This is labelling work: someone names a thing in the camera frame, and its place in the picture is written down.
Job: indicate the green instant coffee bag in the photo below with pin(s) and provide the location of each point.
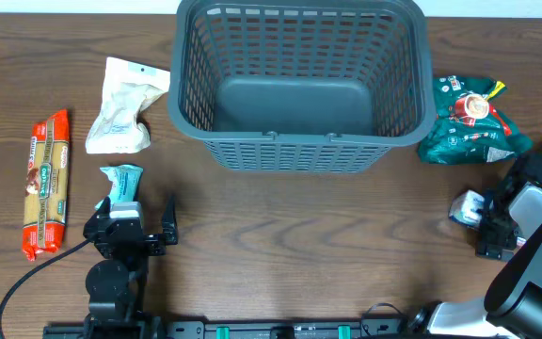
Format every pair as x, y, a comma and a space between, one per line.
469, 128

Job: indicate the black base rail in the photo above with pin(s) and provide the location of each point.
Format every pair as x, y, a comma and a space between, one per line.
379, 328

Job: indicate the grey plastic lattice basket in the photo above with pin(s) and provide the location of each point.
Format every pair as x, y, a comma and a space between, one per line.
302, 86

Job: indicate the beige paper pouch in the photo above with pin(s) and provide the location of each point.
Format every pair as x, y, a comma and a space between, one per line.
128, 89

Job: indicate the white tissue multipack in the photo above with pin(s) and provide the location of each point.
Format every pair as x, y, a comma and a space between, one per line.
467, 209

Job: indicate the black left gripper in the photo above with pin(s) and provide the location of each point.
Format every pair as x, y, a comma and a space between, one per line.
96, 227

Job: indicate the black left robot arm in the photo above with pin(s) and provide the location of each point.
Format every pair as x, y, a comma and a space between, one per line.
116, 285

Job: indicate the mint toilet wipes pack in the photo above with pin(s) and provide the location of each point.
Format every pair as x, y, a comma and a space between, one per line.
124, 182

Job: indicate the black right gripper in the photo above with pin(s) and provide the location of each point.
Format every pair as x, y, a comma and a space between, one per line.
487, 236

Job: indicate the orange spaghetti packet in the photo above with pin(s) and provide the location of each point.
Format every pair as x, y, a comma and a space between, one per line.
46, 186

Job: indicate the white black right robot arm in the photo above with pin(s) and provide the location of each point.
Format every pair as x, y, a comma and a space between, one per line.
512, 305

